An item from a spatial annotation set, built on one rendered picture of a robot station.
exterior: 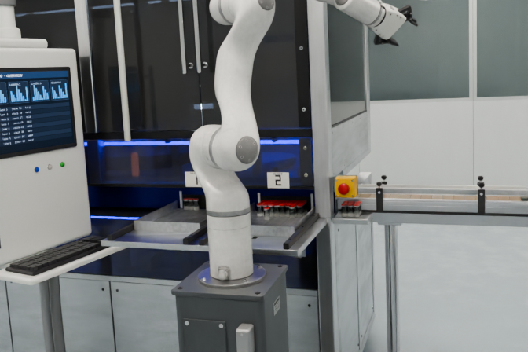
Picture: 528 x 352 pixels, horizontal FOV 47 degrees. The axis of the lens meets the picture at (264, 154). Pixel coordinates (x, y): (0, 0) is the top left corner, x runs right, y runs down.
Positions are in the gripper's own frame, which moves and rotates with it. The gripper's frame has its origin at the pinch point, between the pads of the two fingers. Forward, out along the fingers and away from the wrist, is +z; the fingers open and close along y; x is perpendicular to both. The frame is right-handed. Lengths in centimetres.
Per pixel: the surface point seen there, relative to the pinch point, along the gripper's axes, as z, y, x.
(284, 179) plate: -7, 66, 14
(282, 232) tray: -20, 66, 41
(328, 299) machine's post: 16, 86, 51
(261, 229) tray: -24, 70, 37
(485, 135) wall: 411, 108, -195
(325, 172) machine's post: 0, 53, 19
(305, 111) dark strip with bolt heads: -10.7, 42.5, 1.3
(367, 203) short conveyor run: 20, 54, 28
